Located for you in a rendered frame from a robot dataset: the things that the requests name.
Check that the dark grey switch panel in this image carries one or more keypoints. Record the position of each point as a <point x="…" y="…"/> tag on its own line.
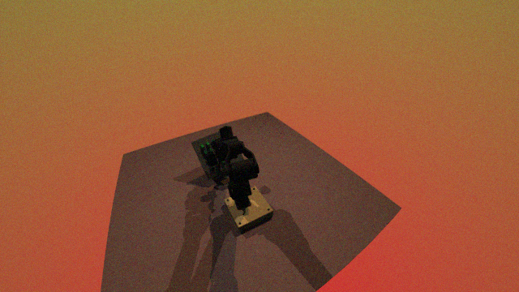
<point x="203" y="147"/>

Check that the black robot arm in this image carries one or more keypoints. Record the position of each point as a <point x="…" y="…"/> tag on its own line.
<point x="240" y="171"/>

